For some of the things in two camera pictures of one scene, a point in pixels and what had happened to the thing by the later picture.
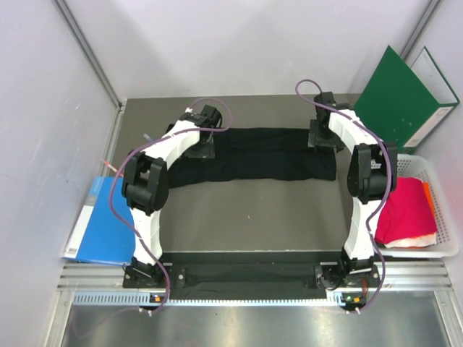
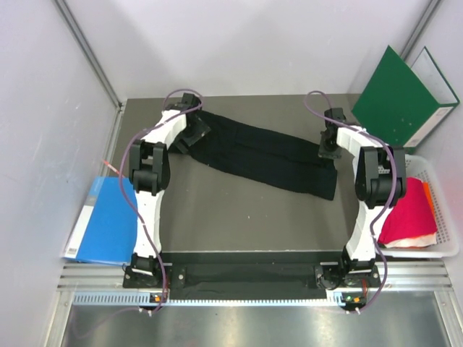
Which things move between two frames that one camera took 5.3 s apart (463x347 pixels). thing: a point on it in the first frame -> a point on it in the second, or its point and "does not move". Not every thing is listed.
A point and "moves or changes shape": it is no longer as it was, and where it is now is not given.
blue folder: x=98 y=236 does not move
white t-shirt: x=414 y=241 does not move
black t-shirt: x=245 y=155 moves or changes shape
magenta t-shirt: x=406 y=212 does not move
